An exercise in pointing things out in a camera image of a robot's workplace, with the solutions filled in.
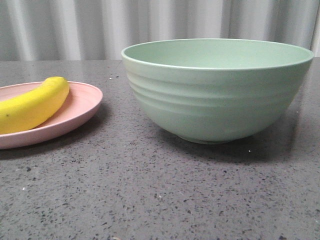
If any yellow banana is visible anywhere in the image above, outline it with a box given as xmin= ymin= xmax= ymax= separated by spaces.
xmin=0 ymin=76 xmax=70 ymax=134

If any green bowl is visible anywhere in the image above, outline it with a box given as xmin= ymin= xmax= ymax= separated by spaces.
xmin=121 ymin=38 xmax=314 ymax=144

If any pink plate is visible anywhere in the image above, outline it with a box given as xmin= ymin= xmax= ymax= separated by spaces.
xmin=0 ymin=81 xmax=103 ymax=150

